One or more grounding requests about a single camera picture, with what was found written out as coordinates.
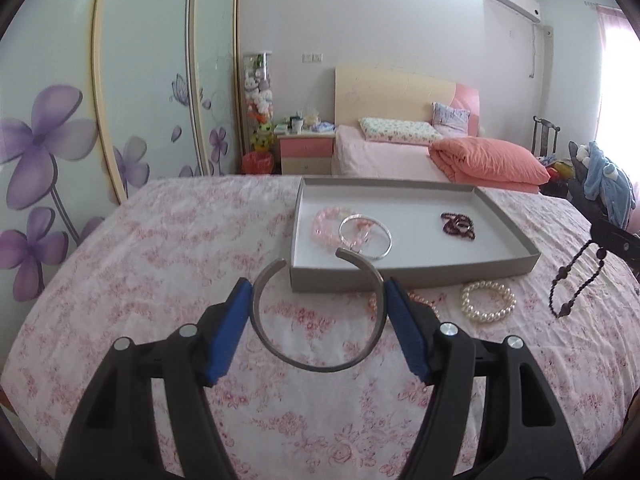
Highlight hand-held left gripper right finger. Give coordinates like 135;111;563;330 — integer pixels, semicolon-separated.
382;276;586;480

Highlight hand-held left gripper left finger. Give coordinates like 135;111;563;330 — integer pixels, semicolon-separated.
55;277;253;480

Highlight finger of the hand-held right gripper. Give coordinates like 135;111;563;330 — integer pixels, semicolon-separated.
590;218;640;272

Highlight black bead string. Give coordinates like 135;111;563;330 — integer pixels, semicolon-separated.
549;239;609;319

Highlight grey cardboard tray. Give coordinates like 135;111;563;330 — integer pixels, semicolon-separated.
288;175;543;294

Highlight silver cuff bangle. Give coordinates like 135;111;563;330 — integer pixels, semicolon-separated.
251;247;389;374

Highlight dark red bead bracelet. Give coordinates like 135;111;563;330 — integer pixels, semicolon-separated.
440;211;477;242

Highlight pink bead bracelet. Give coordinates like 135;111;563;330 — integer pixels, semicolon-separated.
312;206;373;242

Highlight black office chair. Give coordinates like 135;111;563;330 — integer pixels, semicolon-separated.
566;140;610;222

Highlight pink floral cloth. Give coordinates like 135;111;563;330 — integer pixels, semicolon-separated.
0;174;640;480

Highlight pile of colourful clothes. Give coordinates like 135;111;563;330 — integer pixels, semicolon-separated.
542;154;574;182

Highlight dark wooden chair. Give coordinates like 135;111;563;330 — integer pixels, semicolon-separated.
531;115;560;159

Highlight folded orange duvet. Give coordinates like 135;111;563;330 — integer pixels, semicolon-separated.
428;135;551;194

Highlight red plastic bag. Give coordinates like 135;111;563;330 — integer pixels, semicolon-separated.
241;152;275;176

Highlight bed with pink sheet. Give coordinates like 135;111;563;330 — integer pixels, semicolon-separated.
332;125;544;194

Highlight pink and beige nightstand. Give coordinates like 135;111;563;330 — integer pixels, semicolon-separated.
277;127;336;176

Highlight floral print pillow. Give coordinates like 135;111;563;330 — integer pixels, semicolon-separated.
357;117;445;146

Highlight small lilac pillow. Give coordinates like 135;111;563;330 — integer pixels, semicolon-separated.
431;101;472;134

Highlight pink curtain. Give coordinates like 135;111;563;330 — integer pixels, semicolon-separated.
596;3;640;233

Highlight clear tube of plush toys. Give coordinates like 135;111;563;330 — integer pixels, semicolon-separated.
242;51;275;154

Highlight beige and pink headboard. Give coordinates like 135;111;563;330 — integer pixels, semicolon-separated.
333;63;481;139

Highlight wardrobe with purple flower doors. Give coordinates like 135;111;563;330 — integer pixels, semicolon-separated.
0;0;242;307

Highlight pink pearl bracelet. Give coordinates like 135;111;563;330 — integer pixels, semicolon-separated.
368;290;442;322

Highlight white pearl bracelet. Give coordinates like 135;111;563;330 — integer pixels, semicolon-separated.
459;279;517;325

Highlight air conditioner cable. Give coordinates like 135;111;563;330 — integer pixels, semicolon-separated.
526;21;554;81

